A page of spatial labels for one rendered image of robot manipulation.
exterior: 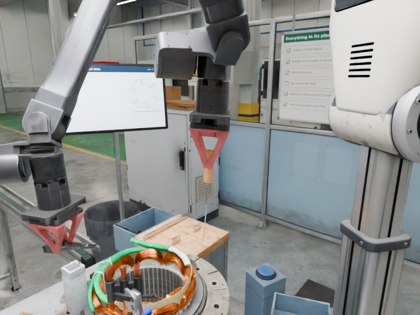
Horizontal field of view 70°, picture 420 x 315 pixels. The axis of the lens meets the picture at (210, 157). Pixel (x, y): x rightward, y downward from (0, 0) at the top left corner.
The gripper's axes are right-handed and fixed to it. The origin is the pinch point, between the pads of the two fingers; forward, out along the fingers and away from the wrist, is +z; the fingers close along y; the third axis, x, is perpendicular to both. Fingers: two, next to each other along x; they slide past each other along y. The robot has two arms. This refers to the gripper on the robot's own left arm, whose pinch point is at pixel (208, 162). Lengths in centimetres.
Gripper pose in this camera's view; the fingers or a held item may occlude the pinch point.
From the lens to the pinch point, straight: 55.3
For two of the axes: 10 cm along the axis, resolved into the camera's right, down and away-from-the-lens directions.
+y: -0.8, 2.4, -9.7
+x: 10.0, 0.8, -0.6
